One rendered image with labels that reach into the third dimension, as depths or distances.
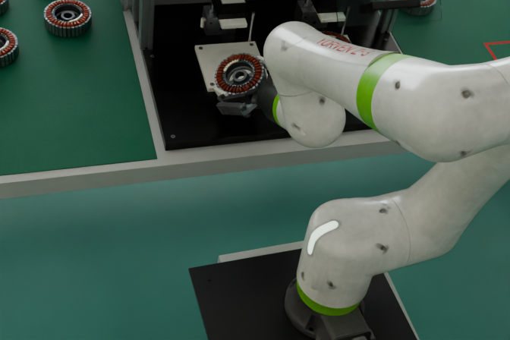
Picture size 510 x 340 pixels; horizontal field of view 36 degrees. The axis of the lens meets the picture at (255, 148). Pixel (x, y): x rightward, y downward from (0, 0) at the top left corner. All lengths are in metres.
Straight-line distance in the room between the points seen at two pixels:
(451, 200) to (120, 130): 0.78
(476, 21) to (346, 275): 1.12
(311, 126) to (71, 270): 1.22
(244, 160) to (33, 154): 0.45
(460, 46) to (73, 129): 1.03
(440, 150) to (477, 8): 1.35
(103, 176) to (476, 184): 0.80
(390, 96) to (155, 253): 1.54
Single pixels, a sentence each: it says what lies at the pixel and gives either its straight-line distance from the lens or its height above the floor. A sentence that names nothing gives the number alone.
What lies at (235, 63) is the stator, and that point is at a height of 0.86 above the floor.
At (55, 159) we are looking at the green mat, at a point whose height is 0.75.
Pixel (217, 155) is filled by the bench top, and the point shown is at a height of 0.75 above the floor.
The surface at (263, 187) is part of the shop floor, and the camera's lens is 2.65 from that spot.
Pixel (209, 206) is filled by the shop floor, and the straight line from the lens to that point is 2.58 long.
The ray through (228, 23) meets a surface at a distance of 1.84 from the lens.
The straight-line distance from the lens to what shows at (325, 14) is 1.91.
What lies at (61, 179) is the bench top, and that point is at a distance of 1.67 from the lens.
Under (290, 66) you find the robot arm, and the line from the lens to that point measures 1.30.
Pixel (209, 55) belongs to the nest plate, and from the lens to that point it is 1.89.
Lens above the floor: 2.02
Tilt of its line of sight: 47 degrees down
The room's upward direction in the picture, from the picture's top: 11 degrees clockwise
